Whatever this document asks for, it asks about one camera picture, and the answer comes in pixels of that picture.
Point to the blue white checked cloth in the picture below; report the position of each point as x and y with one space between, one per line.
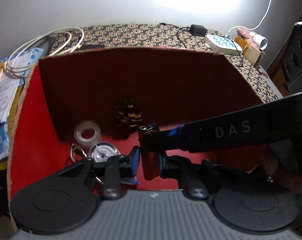
4 140

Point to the person's right hand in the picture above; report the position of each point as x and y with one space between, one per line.
272 168

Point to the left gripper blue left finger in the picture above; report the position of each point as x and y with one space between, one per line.
135 160

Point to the red cardboard box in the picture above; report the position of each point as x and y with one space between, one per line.
170 86

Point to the black power adapter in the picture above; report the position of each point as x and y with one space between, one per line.
198 30

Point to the blue correction tape dispenser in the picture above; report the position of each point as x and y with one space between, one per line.
106 150

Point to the white power strip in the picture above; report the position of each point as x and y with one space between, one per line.
223 45

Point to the patterned tablecloth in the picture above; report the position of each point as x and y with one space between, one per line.
166 35

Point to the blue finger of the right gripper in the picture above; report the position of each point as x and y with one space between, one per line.
175 132

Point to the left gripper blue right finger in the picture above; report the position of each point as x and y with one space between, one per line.
164 167

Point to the clear tape roll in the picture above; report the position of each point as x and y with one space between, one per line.
87 134

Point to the pine cone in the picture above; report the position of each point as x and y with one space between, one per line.
128 116

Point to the white paper sheet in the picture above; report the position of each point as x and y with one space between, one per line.
8 88

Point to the black speaker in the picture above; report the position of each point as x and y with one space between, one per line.
291 61

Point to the black smartphone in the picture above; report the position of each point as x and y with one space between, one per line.
92 47

